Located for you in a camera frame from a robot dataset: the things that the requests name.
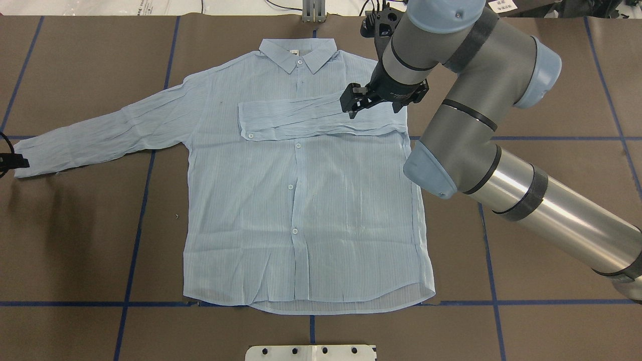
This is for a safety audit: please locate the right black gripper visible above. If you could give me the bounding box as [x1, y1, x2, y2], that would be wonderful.
[340, 78, 429, 119]

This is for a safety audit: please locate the light blue button-up shirt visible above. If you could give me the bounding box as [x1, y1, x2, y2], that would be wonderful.
[15, 38, 435, 315]

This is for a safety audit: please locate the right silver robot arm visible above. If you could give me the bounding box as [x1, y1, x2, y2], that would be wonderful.
[340, 1, 641, 303]

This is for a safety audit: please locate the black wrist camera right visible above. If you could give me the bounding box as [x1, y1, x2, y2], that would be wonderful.
[360, 2, 404, 38]

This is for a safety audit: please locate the aluminium frame post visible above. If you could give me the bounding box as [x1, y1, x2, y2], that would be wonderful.
[302, 0, 327, 23]

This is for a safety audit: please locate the white pedestal column with base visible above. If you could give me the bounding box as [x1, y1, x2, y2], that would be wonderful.
[245, 344, 378, 360]

